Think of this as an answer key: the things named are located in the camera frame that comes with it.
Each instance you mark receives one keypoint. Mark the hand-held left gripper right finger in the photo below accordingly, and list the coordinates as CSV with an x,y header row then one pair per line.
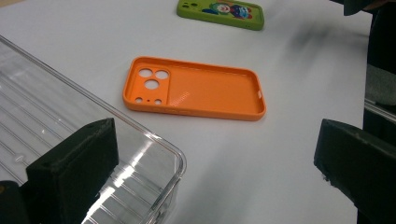
x,y
361,161

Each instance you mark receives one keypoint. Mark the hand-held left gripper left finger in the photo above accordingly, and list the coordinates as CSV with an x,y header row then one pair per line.
x,y
74,165

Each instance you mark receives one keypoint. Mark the clear plastic container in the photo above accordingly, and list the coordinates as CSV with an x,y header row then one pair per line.
x,y
46,102

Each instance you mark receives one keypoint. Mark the green cartoon print phone case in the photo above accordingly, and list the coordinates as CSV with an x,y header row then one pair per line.
x,y
188,12

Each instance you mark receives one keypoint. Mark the grey metal bar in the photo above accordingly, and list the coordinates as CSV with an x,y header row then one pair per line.
x,y
381,109

